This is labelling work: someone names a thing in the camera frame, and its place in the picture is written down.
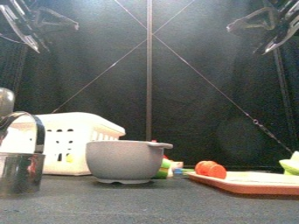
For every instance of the grey round metal object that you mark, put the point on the grey round metal object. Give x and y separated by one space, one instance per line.
6 102

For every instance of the white plastic basket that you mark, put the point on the white plastic basket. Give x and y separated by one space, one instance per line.
83 131

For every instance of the light green toy vegetable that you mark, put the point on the light green toy vegetable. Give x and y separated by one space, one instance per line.
292 166

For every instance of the wooden cutting board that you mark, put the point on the wooden cutting board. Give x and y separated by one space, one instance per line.
249 182

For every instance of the white and pink toy block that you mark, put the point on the white and pink toy block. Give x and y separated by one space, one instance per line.
177 164

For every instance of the blue and green toy piece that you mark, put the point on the blue and green toy piece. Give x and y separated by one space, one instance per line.
180 171

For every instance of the green and white toy cylinder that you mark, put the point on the green and white toy cylinder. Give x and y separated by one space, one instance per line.
164 170

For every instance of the black frame post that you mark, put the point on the black frame post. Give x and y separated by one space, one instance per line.
284 93

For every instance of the vertical metal frame pole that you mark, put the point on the vertical metal frame pole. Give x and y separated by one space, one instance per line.
149 73

